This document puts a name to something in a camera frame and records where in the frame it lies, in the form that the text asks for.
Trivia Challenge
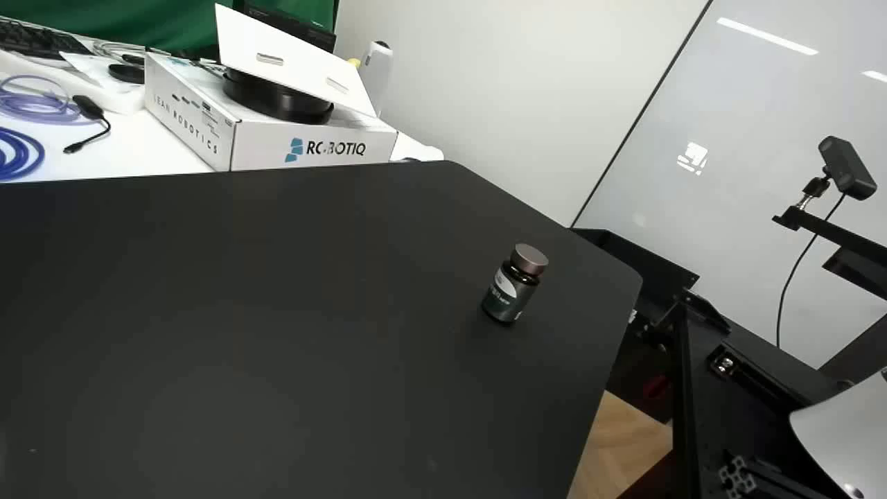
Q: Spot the dark green bottle brown cap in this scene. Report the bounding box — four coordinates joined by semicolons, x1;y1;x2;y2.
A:
478;241;550;326

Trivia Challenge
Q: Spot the white Robotiq cardboard box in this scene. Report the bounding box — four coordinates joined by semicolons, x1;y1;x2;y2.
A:
141;50;402;175

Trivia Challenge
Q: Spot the black round object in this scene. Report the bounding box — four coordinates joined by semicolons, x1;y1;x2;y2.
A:
218;65;337;126

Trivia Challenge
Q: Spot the white card sheet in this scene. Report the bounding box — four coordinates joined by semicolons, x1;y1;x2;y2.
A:
212;0;383;119

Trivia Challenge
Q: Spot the black computer mouse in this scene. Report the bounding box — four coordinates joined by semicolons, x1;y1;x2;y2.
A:
104;58;147;86

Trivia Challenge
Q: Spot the green backdrop cloth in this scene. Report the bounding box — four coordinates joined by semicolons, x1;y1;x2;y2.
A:
0;0;340;58

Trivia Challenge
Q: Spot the black keyboard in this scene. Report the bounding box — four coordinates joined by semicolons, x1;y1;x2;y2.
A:
0;17;93;60

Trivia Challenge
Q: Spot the black metal stand frame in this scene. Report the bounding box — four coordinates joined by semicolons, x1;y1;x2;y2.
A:
571;227;887;499

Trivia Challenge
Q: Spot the black camera cable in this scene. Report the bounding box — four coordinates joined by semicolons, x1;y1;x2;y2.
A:
772;175;848;348

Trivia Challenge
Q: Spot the black adapter with cable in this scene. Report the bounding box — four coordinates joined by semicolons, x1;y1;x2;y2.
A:
61;92;115;155

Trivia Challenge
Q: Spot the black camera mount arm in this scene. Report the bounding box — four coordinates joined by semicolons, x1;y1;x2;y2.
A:
769;203;887;298

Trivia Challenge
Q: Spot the black exterior camera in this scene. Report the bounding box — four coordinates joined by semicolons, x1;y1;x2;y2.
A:
815;133;879;203

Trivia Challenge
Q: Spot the blue coiled cable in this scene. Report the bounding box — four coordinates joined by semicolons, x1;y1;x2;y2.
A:
0;125;46;183
0;71;89;126

